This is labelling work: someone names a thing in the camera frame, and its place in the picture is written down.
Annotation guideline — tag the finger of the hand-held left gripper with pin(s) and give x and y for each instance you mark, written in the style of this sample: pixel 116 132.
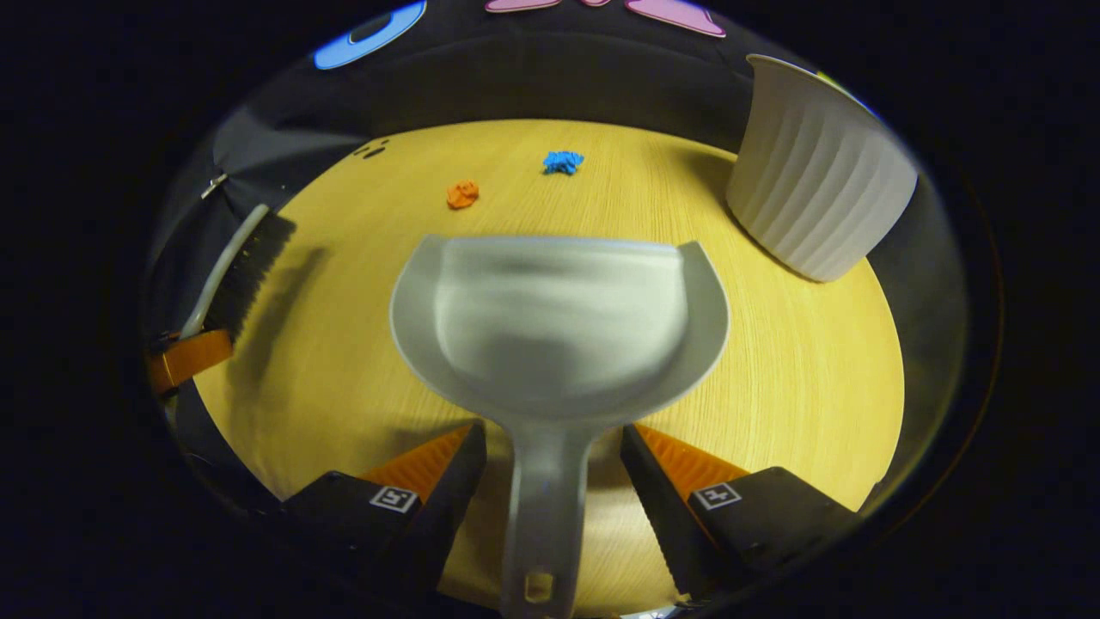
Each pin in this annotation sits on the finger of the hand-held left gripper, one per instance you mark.
pixel 193 357

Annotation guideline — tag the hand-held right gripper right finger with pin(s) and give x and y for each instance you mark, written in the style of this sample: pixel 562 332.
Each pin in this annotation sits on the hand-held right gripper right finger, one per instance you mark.
pixel 662 516

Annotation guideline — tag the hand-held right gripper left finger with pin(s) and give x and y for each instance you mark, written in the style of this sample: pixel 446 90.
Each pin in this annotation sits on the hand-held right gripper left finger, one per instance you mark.
pixel 451 507

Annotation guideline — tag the small white broom black bristles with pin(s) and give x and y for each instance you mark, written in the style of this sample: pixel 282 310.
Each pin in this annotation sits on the small white broom black bristles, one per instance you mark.
pixel 249 266

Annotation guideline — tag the white dustpan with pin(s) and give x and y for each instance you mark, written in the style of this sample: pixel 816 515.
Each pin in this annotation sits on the white dustpan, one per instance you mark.
pixel 559 327

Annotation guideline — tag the orange paper trash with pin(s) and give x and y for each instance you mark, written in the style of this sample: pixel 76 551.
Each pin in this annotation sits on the orange paper trash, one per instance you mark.
pixel 462 194

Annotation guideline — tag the white ribbed garbage bin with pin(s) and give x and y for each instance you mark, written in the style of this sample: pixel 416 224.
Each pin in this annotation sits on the white ribbed garbage bin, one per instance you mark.
pixel 816 189

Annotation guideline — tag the blue paper trash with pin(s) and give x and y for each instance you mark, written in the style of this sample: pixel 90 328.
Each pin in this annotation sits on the blue paper trash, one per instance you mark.
pixel 563 162

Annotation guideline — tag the wooden desktop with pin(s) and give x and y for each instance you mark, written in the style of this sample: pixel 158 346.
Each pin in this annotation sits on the wooden desktop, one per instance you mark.
pixel 344 344

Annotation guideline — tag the metal cloth clip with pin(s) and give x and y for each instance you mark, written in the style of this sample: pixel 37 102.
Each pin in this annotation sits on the metal cloth clip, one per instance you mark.
pixel 213 186

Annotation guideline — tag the black backdrop cloth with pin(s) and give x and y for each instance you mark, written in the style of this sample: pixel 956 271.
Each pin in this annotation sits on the black backdrop cloth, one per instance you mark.
pixel 559 77

